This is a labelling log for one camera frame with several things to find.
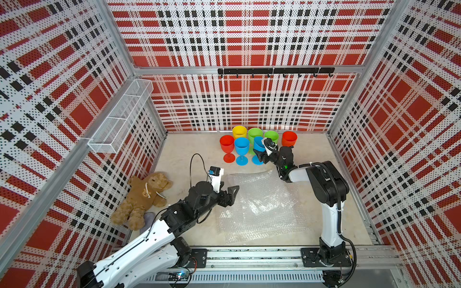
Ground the red plastic wine glass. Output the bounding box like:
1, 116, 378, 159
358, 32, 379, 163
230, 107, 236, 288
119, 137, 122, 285
282, 131, 298, 147

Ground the green glass bundle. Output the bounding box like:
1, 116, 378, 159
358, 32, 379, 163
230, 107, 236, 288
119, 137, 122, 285
264, 130, 279, 144

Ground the light blue glass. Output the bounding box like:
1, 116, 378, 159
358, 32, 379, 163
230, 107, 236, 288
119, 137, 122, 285
234, 138, 250, 166

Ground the red glass bundle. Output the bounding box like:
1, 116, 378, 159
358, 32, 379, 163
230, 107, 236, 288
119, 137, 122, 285
220, 135, 235, 163

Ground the yellow plastic wine glass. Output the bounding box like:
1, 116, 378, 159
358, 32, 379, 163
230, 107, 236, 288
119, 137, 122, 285
232, 126, 247, 139

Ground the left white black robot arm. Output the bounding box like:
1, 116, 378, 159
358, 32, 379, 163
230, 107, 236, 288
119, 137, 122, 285
77, 181, 240, 288

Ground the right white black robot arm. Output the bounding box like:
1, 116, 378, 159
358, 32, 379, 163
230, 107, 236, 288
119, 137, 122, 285
253, 138, 350, 266

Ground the brown teddy bear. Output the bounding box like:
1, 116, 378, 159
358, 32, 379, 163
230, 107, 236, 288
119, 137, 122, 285
110, 172, 173, 230

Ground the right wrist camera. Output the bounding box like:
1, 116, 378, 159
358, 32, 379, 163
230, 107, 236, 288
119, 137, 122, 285
262, 138, 279, 156

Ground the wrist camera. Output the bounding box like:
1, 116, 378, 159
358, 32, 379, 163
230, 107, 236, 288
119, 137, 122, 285
208, 166, 224, 193
262, 138, 279, 156

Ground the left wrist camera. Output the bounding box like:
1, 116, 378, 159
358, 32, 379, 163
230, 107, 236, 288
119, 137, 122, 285
208, 166, 224, 193

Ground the black wall hook rail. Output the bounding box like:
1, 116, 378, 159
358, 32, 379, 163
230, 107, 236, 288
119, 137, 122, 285
217, 67, 335, 76

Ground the white wire mesh basket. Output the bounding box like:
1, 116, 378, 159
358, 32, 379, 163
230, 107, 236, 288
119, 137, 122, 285
88, 79, 153, 154

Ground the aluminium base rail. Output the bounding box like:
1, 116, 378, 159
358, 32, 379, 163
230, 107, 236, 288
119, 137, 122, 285
104, 245, 408, 285

